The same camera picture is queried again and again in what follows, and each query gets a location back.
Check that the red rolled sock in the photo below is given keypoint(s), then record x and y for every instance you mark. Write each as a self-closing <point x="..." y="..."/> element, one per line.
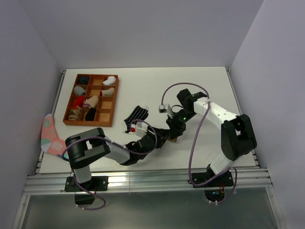
<point x="78" y="102"/>

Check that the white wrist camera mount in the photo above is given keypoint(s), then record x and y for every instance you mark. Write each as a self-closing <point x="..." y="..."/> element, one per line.
<point x="165" y="108"/>

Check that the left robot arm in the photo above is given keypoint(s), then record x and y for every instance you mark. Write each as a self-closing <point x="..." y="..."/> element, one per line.
<point x="89" y="146"/>

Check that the beige rolled sock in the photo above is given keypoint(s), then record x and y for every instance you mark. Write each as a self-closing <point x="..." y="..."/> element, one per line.
<point x="91" y="102"/>

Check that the pink patterned sock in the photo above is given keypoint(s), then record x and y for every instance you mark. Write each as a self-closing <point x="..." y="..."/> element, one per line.
<point x="50" y="142"/>

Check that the tan patterned rolled sock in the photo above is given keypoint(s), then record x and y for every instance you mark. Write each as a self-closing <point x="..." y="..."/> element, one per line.
<point x="74" y="114"/>

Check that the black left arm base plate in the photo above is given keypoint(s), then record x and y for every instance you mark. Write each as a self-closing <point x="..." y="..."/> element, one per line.
<point x="97" y="183"/>

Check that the tan ribbed sock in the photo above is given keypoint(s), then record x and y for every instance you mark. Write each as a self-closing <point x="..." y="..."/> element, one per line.
<point x="172" y="138"/>

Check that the white rolled sock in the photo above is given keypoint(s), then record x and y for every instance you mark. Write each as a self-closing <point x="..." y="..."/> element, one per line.
<point x="109" y="81"/>

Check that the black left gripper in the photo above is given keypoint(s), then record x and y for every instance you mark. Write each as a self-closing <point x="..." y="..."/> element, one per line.
<point x="162" y="136"/>

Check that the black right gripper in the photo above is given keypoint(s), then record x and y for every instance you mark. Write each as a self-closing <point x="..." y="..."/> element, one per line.
<point x="174" y="127"/>

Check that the dark teal rolled sock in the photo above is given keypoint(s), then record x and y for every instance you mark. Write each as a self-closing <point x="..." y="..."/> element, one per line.
<point x="83" y="80"/>

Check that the aluminium frame rail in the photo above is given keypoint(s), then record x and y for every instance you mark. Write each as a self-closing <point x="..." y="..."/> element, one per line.
<point x="141" y="181"/>

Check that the black white striped sock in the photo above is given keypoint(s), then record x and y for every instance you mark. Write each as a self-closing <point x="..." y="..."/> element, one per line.
<point x="140" y="112"/>

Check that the grey rolled sock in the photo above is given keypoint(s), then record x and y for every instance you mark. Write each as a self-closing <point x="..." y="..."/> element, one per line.
<point x="80" y="91"/>

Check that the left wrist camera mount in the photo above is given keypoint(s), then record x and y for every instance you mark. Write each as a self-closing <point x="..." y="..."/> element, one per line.
<point x="139" y="129"/>

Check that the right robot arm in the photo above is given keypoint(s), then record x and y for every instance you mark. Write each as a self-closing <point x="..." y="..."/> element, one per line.
<point x="237" y="134"/>

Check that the cream rolled sock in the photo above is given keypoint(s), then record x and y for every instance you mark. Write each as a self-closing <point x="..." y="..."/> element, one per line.
<point x="107" y="93"/>

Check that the black rolled sock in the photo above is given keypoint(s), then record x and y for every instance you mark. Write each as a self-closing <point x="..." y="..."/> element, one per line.
<point x="90" y="116"/>

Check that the brown compartment sock tray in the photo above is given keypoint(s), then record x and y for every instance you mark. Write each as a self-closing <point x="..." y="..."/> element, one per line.
<point x="105" y="106"/>

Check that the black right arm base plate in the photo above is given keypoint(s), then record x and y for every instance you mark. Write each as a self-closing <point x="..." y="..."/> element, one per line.
<point x="210" y="179"/>

